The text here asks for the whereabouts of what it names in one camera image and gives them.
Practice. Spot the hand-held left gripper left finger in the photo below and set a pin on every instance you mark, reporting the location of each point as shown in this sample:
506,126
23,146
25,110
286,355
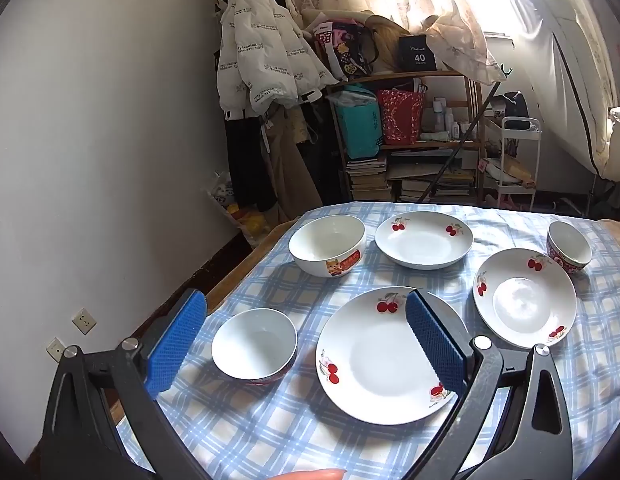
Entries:
177,340

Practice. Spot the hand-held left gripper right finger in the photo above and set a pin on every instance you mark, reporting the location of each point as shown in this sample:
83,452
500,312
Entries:
434,340

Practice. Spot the white cherry print plate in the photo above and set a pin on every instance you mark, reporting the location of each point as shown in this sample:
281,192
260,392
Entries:
370,365
524,300
422,242

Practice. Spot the small red patterned bowl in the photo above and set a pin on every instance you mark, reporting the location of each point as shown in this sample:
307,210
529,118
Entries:
255,345
569,245

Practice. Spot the large white cat print bowl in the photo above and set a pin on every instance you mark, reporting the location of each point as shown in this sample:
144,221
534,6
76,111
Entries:
325,240

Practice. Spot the person's left hand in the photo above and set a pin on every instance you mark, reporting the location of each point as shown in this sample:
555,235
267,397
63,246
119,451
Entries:
315,475

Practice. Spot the blue plaid tablecloth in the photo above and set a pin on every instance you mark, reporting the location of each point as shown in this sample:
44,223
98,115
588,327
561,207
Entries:
270,435

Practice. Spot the yellow plastic bag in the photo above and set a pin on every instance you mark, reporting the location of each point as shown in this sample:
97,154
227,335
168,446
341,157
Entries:
252,220

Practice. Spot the white printed plastic bag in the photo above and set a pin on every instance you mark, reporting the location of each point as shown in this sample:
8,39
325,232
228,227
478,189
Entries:
222,192

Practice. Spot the wide stack of books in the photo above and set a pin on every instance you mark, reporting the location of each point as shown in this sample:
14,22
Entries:
439,185

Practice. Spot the narrow stack of books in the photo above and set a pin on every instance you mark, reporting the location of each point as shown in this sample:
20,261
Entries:
367,180

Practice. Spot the white rolling cart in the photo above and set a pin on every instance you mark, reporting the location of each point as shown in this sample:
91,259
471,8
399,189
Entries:
519,170

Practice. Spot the black hanging trousers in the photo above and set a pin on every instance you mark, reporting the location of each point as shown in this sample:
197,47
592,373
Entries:
247,160

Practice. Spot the black metal pole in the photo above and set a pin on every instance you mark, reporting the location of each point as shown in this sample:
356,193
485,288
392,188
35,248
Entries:
459,145

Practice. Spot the beige hanging coat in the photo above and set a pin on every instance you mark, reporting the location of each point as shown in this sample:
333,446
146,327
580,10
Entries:
290,170

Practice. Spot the group of small bottles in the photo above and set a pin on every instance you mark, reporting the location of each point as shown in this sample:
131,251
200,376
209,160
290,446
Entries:
447,120

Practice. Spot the teal tote bag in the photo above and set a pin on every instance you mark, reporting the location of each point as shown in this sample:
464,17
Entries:
360,125

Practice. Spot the red patterned bag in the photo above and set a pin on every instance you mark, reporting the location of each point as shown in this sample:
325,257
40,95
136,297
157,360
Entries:
399,115

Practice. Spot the dark bag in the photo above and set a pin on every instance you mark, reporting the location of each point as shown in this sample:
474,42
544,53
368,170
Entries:
512,105

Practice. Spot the wooden shelf unit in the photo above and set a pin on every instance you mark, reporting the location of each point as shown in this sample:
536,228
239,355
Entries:
404,75

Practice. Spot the white quilt with black trim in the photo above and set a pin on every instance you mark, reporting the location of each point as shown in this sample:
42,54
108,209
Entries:
564,85

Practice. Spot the black box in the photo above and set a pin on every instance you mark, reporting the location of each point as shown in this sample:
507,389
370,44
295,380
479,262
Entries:
417,52

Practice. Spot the white puffer jacket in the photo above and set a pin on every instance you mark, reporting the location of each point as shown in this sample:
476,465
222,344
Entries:
260,50

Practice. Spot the pink cartoon print bag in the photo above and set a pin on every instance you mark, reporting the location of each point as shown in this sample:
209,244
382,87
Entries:
340,50

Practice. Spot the white wall power socket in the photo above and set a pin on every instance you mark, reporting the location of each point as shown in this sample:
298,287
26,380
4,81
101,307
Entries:
84,320

